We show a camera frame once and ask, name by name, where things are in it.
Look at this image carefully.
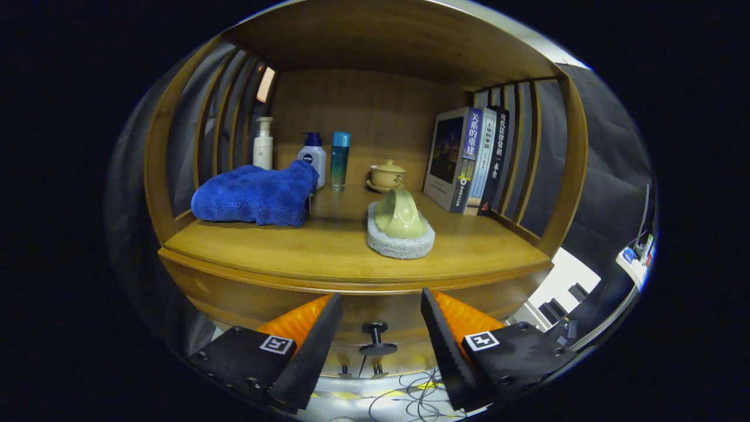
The book with dark photo cover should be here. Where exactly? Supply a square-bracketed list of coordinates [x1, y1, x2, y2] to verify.
[423, 107, 483, 213]

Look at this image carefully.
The blue towel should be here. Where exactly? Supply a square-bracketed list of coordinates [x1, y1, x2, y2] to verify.
[191, 159, 320, 227]

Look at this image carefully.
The white bottle with blue cap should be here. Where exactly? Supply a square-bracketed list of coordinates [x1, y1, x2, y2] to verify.
[297, 132, 327, 190]

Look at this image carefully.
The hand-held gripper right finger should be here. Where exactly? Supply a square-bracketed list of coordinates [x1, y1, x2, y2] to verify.
[420, 287, 578, 412]

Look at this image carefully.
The wooden countertop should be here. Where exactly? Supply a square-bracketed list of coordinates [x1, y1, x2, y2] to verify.
[159, 185, 554, 294]

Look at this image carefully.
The beige lidded teacup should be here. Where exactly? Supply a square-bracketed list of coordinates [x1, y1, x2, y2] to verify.
[370, 159, 407, 189]

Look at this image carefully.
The white pump bottle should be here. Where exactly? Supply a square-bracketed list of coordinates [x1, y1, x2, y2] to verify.
[253, 117, 274, 171]

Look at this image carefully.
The tangle of thin cables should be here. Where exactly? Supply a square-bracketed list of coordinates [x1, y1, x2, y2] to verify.
[369, 368, 463, 420]

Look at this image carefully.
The wooden drawer with black knob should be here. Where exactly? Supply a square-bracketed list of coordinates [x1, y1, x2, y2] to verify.
[161, 258, 548, 359]

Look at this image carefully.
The wooden cabinet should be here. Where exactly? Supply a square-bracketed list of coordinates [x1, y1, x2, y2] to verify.
[144, 0, 589, 382]

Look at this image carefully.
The book with pale blue spine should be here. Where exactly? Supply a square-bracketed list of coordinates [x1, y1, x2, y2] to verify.
[463, 107, 497, 216]

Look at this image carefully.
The teal glass bottle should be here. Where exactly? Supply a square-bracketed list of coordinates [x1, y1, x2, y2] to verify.
[330, 131, 352, 192]

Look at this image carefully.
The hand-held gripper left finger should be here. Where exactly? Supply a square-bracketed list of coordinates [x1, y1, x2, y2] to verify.
[187, 292, 344, 411]

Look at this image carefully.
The pale green scrubber grey sponge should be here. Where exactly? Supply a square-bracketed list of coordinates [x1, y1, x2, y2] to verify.
[367, 187, 436, 260]

